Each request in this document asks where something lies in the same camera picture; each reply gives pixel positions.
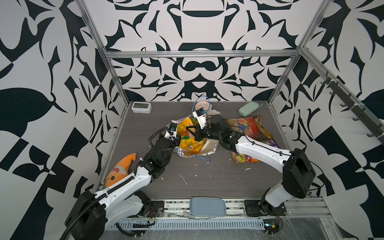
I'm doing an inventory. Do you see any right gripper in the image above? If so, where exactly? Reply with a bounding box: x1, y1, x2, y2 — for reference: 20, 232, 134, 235
187, 122, 224, 142

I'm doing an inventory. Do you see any yellow mango candy bag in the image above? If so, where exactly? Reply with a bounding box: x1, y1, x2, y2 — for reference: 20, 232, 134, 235
177, 117, 208, 154

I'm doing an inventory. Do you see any blue checkered paper bag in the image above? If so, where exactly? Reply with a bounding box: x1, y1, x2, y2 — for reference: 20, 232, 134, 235
168, 96, 221, 163

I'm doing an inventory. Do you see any red fruit snack bag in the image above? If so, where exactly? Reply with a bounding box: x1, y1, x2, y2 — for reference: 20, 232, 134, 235
227, 116, 267, 141

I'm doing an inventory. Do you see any orange snack pack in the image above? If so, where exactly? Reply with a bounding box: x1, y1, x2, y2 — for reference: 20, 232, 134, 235
231, 152, 259, 164

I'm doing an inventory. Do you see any purple snack pack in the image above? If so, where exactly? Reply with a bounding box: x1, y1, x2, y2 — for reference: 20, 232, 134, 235
268, 139, 279, 148

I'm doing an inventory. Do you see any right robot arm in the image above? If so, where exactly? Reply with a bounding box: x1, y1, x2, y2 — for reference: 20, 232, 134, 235
187, 111, 316, 217

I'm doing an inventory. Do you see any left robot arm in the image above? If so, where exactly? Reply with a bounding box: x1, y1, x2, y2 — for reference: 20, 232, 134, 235
60, 123, 181, 240

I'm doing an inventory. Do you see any orange plush toy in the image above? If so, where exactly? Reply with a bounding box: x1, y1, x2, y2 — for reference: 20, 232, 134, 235
106, 153, 137, 188

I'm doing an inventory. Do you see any white digital clock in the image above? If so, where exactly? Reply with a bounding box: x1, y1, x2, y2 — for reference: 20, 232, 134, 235
131, 102, 152, 114

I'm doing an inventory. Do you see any mint green case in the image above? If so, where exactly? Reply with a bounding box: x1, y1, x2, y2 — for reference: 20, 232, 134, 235
238, 102, 261, 117

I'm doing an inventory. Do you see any grey-blue pouch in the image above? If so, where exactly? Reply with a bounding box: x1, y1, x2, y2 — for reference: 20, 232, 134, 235
190, 197, 227, 217

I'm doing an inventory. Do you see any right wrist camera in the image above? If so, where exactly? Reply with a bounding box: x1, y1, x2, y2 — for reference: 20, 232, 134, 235
192, 108, 208, 129

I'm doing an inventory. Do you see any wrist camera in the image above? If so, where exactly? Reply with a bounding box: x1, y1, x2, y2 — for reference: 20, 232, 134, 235
165, 120, 178, 141
192, 108, 208, 129

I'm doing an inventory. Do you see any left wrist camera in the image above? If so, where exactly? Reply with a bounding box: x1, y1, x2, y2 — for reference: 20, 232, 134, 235
165, 120, 178, 141

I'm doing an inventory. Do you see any wall hook rack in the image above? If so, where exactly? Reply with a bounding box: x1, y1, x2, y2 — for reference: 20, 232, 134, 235
321, 72, 384, 145

